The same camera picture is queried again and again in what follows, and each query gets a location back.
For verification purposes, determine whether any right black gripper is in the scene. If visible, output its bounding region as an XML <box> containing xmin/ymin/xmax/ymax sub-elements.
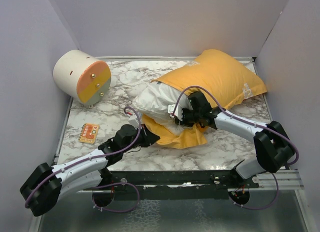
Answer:
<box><xmin>176</xmin><ymin>107</ymin><xmax>202</xmax><ymax>127</ymax></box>

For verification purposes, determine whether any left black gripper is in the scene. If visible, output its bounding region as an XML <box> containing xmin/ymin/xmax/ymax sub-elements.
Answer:
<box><xmin>122</xmin><ymin>124</ymin><xmax>160</xmax><ymax>154</ymax></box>

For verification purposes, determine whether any white pillow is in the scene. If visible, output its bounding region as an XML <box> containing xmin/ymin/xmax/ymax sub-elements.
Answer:
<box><xmin>132</xmin><ymin>81</ymin><xmax>192</xmax><ymax>136</ymax></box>

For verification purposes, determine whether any orange Mickey Mouse pillowcase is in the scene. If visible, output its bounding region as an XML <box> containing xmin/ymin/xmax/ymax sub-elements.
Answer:
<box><xmin>142</xmin><ymin>49</ymin><xmax>267</xmax><ymax>149</ymax></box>

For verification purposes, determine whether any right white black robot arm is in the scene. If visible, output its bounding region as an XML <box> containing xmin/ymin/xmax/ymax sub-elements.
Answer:
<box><xmin>167</xmin><ymin>91</ymin><xmax>297</xmax><ymax>188</ymax></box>

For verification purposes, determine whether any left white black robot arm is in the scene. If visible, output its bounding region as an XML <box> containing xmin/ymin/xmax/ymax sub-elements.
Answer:
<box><xmin>19</xmin><ymin>124</ymin><xmax>160</xmax><ymax>217</ymax></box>

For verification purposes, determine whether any small orange patterned card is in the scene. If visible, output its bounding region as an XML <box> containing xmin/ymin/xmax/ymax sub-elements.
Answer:
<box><xmin>78</xmin><ymin>123</ymin><xmax>100</xmax><ymax>144</ymax></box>

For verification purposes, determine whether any white cylinder with orange lid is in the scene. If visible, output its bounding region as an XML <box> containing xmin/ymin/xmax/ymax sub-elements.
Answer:
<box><xmin>53</xmin><ymin>50</ymin><xmax>112</xmax><ymax>106</ymax></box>

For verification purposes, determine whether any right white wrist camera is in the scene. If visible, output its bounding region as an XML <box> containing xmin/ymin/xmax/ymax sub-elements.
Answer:
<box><xmin>167</xmin><ymin>104</ymin><xmax>183</xmax><ymax>121</ymax></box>

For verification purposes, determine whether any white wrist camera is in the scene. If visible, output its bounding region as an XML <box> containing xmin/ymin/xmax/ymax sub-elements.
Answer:
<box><xmin>167</xmin><ymin>104</ymin><xmax>183</xmax><ymax>121</ymax></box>
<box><xmin>128</xmin><ymin>112</ymin><xmax>142</xmax><ymax>129</ymax></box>

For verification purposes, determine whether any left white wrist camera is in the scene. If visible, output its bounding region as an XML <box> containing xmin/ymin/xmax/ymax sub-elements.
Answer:
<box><xmin>128</xmin><ymin>112</ymin><xmax>142</xmax><ymax>129</ymax></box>

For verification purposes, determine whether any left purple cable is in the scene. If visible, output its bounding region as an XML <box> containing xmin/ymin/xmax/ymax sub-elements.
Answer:
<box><xmin>24</xmin><ymin>106</ymin><xmax>141</xmax><ymax>213</ymax></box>

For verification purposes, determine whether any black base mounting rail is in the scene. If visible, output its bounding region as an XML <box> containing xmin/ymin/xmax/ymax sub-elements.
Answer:
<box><xmin>98</xmin><ymin>169</ymin><xmax>259</xmax><ymax>200</ymax></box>

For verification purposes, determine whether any aluminium frame rail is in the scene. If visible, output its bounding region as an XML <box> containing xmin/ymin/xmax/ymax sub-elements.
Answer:
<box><xmin>64</xmin><ymin>170</ymin><xmax>302</xmax><ymax>196</ymax></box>

